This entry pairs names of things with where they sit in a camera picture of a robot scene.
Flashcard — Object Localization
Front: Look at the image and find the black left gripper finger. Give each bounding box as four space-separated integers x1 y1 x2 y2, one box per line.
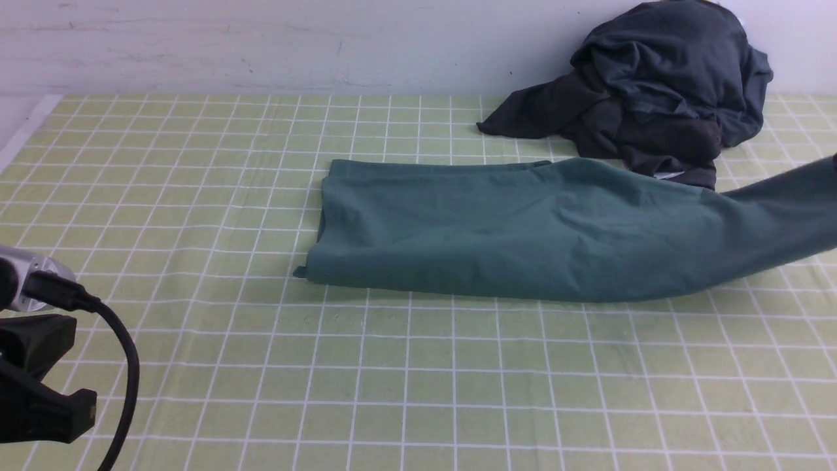
1 314 97 444

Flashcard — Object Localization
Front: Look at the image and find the green long-sleeved shirt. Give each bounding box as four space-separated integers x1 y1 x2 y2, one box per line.
294 157 836 302

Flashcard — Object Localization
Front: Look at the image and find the dark brown crumpled garment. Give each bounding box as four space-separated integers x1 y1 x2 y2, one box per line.
477 65 723 190

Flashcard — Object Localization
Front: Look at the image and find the dark grey crumpled sweatshirt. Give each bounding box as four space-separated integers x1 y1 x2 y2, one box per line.
570 1 774 147

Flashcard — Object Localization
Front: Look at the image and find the black left camera cable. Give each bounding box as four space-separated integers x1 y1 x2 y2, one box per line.
23 270 141 471

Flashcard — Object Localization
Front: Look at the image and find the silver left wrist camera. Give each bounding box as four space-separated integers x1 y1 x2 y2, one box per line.
1 245 76 313

